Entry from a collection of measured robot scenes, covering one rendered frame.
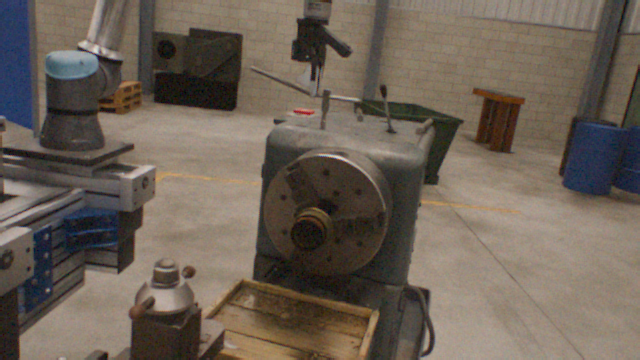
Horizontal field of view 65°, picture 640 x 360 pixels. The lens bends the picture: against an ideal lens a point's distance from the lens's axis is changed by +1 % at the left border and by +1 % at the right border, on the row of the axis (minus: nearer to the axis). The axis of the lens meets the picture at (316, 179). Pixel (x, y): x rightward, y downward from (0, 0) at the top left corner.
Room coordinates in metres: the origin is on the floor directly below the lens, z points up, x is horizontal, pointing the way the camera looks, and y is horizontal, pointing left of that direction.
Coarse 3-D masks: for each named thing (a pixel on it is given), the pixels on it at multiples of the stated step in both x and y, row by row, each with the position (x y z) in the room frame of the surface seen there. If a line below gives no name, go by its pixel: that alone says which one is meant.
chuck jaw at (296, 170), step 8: (288, 168) 1.18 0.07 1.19; (296, 168) 1.18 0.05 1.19; (288, 176) 1.14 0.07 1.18; (296, 176) 1.14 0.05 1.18; (304, 176) 1.16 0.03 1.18; (288, 184) 1.14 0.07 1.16; (296, 184) 1.14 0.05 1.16; (304, 184) 1.13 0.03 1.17; (296, 192) 1.11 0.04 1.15; (304, 192) 1.11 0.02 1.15; (312, 192) 1.14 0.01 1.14; (296, 200) 1.11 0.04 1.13; (304, 200) 1.11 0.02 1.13; (312, 200) 1.11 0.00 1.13; (320, 200) 1.16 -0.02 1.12; (296, 208) 1.09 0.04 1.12; (304, 208) 1.09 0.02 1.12
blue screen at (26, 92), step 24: (0, 0) 5.46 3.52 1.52; (24, 0) 5.14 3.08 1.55; (0, 24) 5.48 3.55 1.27; (24, 24) 5.16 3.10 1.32; (0, 48) 5.50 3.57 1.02; (24, 48) 5.17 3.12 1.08; (0, 72) 5.52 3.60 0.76; (24, 72) 5.18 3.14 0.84; (0, 96) 5.54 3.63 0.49; (24, 96) 5.20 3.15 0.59; (24, 120) 5.21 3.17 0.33
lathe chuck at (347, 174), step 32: (320, 160) 1.16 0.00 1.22; (352, 160) 1.17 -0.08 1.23; (288, 192) 1.18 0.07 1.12; (320, 192) 1.16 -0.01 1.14; (352, 192) 1.14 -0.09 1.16; (384, 192) 1.17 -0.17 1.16; (288, 224) 1.18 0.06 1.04; (384, 224) 1.15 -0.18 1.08; (288, 256) 1.18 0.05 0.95; (320, 256) 1.16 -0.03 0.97; (352, 256) 1.14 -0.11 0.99
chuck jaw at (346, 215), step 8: (336, 216) 1.10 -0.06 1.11; (344, 216) 1.10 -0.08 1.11; (352, 216) 1.10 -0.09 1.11; (360, 216) 1.10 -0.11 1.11; (368, 216) 1.09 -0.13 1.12; (376, 216) 1.11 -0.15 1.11; (384, 216) 1.14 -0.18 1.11; (336, 224) 1.07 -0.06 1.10; (344, 224) 1.08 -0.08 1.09; (352, 224) 1.08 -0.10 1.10; (360, 224) 1.09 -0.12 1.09; (368, 224) 1.09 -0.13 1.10; (376, 224) 1.11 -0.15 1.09; (336, 232) 1.07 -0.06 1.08; (344, 232) 1.08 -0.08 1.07; (352, 232) 1.08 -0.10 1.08
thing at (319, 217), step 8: (312, 208) 1.08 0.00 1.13; (304, 216) 1.05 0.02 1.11; (312, 216) 1.04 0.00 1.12; (320, 216) 1.05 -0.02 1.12; (328, 216) 1.07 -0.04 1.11; (296, 224) 1.02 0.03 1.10; (304, 224) 1.02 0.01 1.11; (312, 224) 1.02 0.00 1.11; (320, 224) 1.03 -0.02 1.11; (328, 224) 1.05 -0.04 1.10; (296, 232) 1.04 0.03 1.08; (304, 232) 1.08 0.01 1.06; (312, 232) 1.11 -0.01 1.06; (320, 232) 1.01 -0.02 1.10; (328, 232) 1.04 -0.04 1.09; (296, 240) 1.02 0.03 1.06; (304, 240) 1.06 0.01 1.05; (312, 240) 1.07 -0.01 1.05; (320, 240) 1.01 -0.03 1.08; (328, 240) 1.07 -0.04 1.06; (304, 248) 1.02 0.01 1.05; (312, 248) 1.01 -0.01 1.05
